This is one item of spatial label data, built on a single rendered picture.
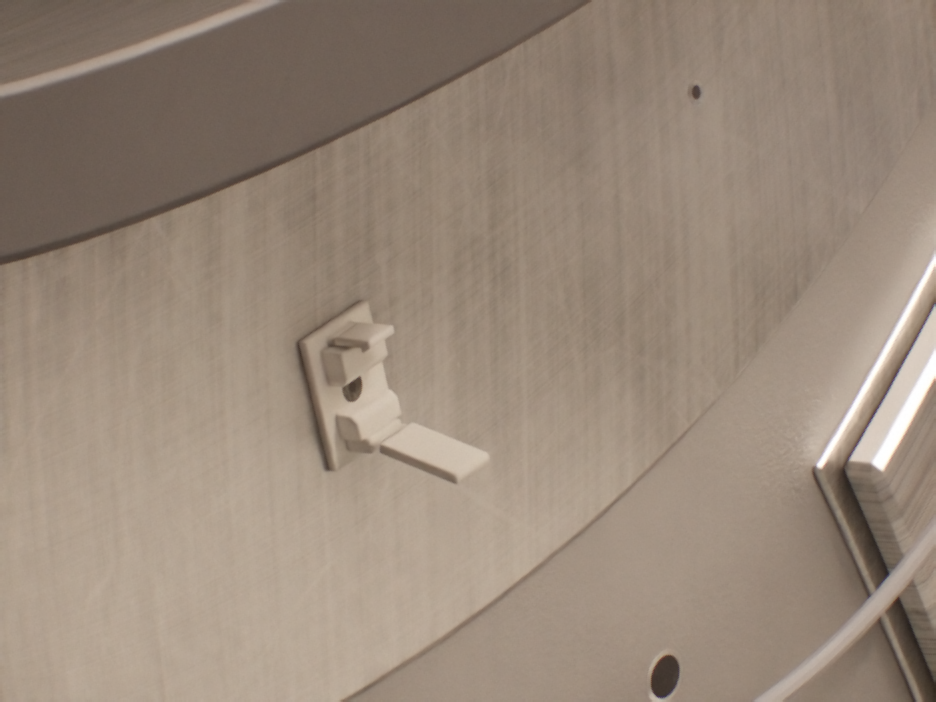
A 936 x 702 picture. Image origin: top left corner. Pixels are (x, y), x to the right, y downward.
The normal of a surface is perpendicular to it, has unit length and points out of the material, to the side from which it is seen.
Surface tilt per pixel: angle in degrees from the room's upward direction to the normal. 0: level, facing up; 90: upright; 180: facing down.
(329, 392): 90
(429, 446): 23
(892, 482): 90
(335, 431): 90
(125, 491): 90
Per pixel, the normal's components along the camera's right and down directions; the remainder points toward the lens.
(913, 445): 0.76, 0.08
